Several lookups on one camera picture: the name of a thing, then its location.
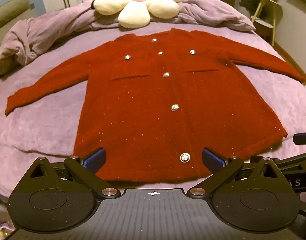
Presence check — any red knit cardigan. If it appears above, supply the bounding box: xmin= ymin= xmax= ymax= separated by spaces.
xmin=5 ymin=29 xmax=306 ymax=183

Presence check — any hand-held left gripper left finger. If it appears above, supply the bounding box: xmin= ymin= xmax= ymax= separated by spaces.
xmin=28 ymin=147 xmax=121 ymax=200

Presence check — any yellow side table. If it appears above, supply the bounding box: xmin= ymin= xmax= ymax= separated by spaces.
xmin=250 ymin=0 xmax=283 ymax=47

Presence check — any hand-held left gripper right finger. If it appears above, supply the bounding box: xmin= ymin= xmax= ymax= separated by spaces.
xmin=187 ymin=147 xmax=281 ymax=200

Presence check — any purple duvet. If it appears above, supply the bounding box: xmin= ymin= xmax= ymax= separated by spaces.
xmin=0 ymin=0 xmax=256 ymax=67

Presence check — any olive green headboard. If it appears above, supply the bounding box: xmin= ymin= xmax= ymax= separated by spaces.
xmin=0 ymin=0 xmax=35 ymax=34

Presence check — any cream flower-shaped pillow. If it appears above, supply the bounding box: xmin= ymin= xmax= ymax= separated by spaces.
xmin=93 ymin=0 xmax=185 ymax=28

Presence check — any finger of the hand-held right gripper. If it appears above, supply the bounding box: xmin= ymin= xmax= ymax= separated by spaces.
xmin=250 ymin=151 xmax=306 ymax=170
xmin=293 ymin=132 xmax=306 ymax=145

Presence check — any purple bed sheet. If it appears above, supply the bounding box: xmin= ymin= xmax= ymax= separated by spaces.
xmin=0 ymin=22 xmax=306 ymax=200

